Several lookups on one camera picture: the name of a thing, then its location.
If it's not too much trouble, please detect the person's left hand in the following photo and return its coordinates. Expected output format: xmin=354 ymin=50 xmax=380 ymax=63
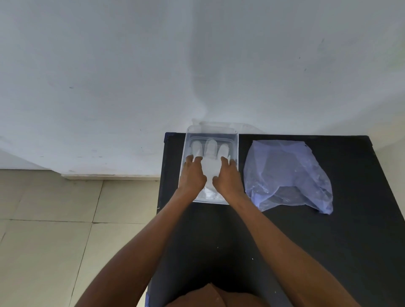
xmin=178 ymin=155 xmax=208 ymax=203

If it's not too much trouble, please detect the person's right hand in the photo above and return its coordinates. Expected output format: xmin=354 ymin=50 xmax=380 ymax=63
xmin=212 ymin=156 xmax=251 ymax=207

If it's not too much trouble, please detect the white disposable glove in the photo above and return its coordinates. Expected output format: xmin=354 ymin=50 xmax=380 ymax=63
xmin=189 ymin=139 xmax=231 ymax=203

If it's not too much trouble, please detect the person's right forearm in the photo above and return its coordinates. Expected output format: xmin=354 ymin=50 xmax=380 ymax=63
xmin=223 ymin=194 xmax=362 ymax=307

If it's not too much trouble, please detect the person's left forearm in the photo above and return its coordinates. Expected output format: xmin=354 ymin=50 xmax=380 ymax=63
xmin=75 ymin=189 xmax=194 ymax=307

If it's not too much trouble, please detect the clear plastic container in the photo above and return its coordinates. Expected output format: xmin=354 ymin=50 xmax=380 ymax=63
xmin=178 ymin=125 xmax=240 ymax=205

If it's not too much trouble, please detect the clear plastic container lid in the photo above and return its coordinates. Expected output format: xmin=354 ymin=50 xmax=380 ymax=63
xmin=191 ymin=118 xmax=267 ymax=136

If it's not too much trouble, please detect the translucent blue plastic bag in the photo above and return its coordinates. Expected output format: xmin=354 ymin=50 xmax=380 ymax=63
xmin=243 ymin=140 xmax=334 ymax=215

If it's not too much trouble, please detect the person's brown garment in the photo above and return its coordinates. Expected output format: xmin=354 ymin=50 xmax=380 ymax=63
xmin=165 ymin=283 xmax=270 ymax=307

